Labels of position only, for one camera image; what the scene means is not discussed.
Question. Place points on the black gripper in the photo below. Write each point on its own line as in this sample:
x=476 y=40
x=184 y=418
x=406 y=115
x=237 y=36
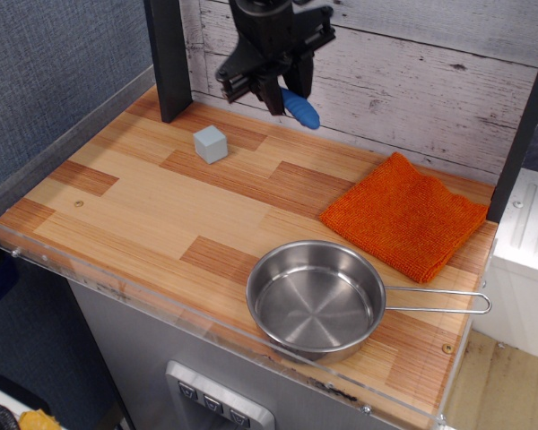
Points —
x=274 y=42

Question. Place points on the blue handled metal spoon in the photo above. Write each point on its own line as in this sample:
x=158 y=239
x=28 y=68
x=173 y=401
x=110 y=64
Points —
x=300 y=109

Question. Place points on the grey cube block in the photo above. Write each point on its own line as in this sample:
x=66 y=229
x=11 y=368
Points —
x=211 y=144

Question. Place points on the orange knitted cloth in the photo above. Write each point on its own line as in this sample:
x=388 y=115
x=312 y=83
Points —
x=408 y=220

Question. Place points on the stainless steel pan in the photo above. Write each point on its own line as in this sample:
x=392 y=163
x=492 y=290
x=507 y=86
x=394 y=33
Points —
x=319 y=301

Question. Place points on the clear acrylic table guard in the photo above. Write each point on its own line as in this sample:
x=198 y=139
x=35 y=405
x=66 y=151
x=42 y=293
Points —
x=159 y=244

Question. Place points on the white aluminium box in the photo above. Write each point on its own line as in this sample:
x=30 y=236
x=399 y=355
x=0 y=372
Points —
x=511 y=276

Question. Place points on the grey control panel with buttons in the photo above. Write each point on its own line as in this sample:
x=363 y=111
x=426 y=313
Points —
x=217 y=398

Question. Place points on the dark left vertical post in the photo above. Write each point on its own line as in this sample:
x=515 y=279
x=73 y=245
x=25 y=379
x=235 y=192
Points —
x=169 y=57

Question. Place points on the dark vertical post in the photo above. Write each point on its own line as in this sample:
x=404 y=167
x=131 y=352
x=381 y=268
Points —
x=516 y=156
x=169 y=57

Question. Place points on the dark right vertical post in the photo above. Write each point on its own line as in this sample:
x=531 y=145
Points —
x=516 y=156

